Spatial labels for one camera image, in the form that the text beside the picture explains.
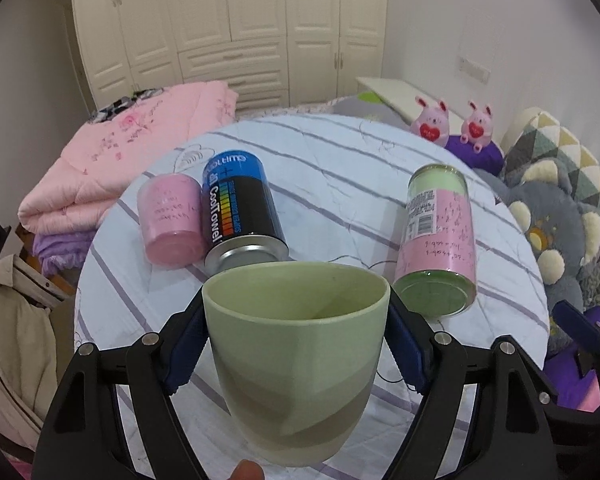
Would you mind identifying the light green cup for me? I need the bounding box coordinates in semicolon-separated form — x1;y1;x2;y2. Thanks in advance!
201;262;391;467

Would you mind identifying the small pink cup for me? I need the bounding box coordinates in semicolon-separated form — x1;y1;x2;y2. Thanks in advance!
137;174;207;269

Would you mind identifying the person's fingertip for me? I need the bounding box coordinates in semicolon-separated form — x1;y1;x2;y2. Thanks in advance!
228;460;265;480

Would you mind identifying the pink green labelled can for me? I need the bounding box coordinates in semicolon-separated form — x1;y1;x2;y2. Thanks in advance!
392;164;477;318

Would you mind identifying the grey plush elephant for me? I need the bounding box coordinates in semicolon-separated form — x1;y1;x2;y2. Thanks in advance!
474;159;600;356

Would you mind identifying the blue black towel can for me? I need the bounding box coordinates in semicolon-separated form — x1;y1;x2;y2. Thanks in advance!
202;150;289;275

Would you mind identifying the folded purple blanket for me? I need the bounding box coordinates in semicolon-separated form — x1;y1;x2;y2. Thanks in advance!
33;230;96;278

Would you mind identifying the beige jacket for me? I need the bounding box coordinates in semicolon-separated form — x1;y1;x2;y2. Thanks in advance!
0;255;74;450

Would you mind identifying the striped white quilt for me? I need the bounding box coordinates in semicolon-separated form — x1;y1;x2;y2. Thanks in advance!
73;112;552;480

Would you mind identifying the purple cushion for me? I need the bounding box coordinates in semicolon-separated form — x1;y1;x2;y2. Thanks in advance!
445;136;504;176

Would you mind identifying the folded pink blanket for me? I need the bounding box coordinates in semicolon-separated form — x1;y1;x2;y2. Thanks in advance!
18;80;238;235

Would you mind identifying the left pink bunny toy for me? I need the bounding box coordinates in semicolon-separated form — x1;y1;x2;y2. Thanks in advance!
410;96;450;148

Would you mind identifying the pink bunny toy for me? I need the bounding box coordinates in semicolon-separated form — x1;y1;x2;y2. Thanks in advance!
410;96;450;148
460;101;493;154

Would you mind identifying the right pink bunny toy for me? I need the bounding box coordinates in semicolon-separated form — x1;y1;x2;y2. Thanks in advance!
460;101;493;154

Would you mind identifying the grey pillow green flower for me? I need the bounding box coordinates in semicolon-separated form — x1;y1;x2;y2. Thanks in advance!
332;91;410;130

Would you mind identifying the white bedside table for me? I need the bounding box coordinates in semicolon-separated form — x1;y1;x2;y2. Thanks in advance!
356;76;440;129

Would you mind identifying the cream white wardrobe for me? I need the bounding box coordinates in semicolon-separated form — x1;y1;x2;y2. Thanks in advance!
72;0;388;110

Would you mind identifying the white wall switch panel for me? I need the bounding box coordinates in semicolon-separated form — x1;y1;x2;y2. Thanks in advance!
457;56;491;84

